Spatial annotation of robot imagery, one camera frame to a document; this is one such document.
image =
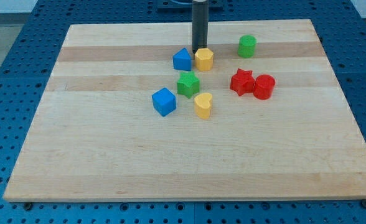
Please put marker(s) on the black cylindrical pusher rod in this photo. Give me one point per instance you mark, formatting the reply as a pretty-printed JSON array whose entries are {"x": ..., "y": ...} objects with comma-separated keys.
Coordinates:
[{"x": 200, "y": 18}]

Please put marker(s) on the blue triangle block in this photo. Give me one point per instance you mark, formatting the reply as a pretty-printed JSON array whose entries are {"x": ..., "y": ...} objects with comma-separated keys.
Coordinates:
[{"x": 182, "y": 60}]

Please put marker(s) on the blue cube block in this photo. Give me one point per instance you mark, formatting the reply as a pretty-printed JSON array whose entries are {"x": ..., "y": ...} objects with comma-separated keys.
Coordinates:
[{"x": 164, "y": 101}]

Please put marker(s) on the yellow hexagon block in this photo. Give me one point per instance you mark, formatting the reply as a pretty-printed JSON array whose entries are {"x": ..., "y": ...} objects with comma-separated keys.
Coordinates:
[{"x": 204, "y": 59}]

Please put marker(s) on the green cylinder block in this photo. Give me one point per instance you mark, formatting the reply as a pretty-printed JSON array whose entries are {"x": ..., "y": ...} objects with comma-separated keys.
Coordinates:
[{"x": 246, "y": 46}]

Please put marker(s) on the green star block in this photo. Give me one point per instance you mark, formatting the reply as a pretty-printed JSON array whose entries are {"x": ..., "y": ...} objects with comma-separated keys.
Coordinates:
[{"x": 188, "y": 84}]

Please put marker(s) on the red star block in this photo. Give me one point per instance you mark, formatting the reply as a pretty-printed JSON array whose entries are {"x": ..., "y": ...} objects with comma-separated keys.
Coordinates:
[{"x": 242, "y": 82}]

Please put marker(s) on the yellow heart block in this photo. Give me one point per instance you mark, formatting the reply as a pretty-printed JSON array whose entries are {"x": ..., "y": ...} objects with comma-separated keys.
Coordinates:
[{"x": 203, "y": 105}]

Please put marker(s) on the red cylinder block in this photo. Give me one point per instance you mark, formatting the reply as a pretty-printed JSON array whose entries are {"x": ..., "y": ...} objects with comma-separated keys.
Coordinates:
[{"x": 264, "y": 85}]

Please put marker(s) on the wooden board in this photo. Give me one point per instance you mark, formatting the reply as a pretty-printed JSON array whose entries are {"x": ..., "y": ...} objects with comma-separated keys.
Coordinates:
[{"x": 95, "y": 136}]

